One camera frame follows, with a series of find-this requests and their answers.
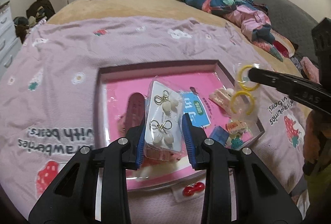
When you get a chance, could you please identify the yellow rings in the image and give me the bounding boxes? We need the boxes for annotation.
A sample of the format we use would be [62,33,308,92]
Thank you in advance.
[228,62,262,121]

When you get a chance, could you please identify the red cherry earrings card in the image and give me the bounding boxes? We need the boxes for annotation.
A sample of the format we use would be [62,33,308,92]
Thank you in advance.
[171,179,205,203]

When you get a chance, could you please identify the blue small box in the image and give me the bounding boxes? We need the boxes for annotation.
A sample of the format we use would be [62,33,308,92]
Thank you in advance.
[209,125,229,147]

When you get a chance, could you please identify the maroon hair roller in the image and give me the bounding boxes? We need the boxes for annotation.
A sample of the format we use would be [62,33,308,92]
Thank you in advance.
[124,93,145,134]

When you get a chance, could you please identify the white pearl earrings card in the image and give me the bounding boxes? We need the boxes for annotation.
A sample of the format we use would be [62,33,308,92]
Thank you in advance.
[144,78,183,153]

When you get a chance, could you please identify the right hand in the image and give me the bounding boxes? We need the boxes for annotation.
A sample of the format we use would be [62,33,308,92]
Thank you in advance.
[303,110,330,163]

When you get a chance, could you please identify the pink fluffy cloth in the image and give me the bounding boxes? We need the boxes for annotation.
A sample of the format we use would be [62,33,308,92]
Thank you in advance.
[300,57,320,83]

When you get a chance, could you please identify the grey headboard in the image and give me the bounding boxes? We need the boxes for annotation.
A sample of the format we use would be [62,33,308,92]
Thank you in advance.
[254,0,319,67]

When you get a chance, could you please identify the small orange claw hairclip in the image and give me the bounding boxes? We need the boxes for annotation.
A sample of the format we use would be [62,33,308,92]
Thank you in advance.
[225,120,249,135]

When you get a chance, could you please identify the long pink claw hairclip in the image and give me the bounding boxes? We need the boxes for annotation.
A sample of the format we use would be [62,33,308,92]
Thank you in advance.
[209,88,235,114]

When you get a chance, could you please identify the purple strawberry print blanket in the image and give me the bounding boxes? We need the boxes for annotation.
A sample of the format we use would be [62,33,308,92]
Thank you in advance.
[1,17,306,223]

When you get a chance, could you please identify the pink blue children's book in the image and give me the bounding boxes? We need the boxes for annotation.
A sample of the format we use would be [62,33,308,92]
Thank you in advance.
[104,72,255,188]

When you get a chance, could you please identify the beige tulle bow hairclip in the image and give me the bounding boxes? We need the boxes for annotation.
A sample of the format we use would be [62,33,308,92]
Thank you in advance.
[144,147,182,162]

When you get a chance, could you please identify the blue floral duvet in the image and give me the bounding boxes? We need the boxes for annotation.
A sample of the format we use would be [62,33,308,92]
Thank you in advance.
[180,0,283,61]

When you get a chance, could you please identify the shallow cardboard box tray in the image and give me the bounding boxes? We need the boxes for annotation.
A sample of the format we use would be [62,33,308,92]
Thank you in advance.
[93,59,266,192]

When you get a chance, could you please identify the white drawer chest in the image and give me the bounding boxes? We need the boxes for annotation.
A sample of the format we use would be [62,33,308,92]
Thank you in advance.
[0,1,22,78]

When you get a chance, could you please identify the tan bed sheet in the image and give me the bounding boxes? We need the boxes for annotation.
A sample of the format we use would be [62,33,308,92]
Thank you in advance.
[41,0,298,75]

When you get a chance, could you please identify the dark clothes pile by wall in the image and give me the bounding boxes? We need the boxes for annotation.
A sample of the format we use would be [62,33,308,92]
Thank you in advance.
[13,0,55,43]

